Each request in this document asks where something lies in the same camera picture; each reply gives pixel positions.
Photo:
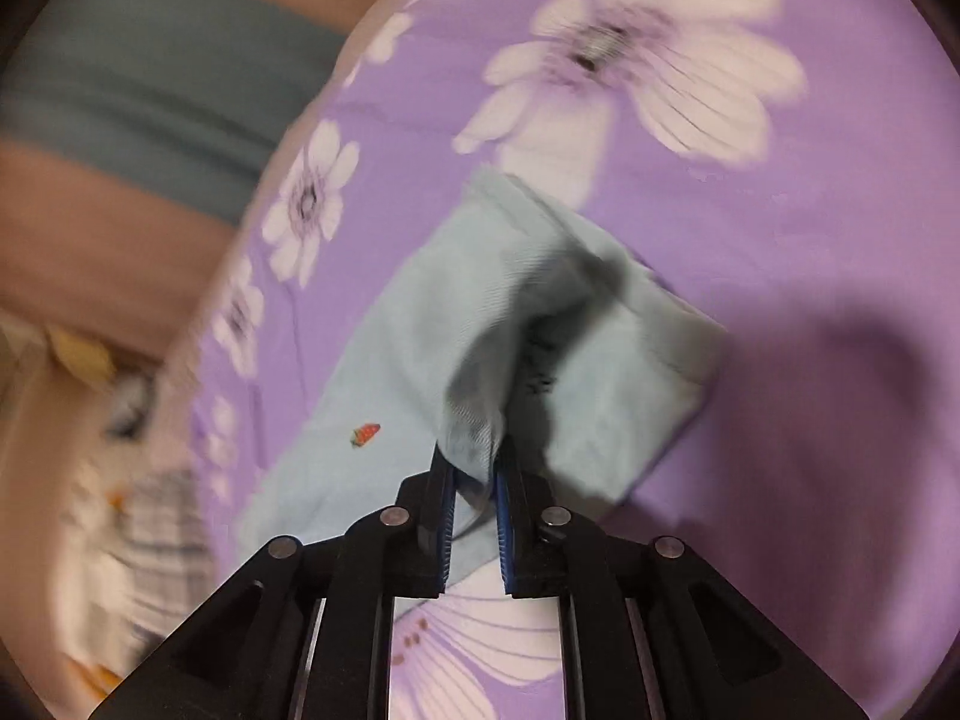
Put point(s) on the plaid pillow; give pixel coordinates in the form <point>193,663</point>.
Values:
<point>165,540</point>

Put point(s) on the purple floral bedsheet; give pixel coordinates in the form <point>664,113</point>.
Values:
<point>787,240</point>

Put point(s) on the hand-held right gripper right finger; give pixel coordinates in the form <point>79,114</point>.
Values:
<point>504,532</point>

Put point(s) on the light blue denim pants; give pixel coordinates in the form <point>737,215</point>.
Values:
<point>420,330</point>

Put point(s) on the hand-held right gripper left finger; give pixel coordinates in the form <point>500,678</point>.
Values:
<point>448,521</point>

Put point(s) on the teal curtain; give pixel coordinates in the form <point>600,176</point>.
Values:
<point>150,90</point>

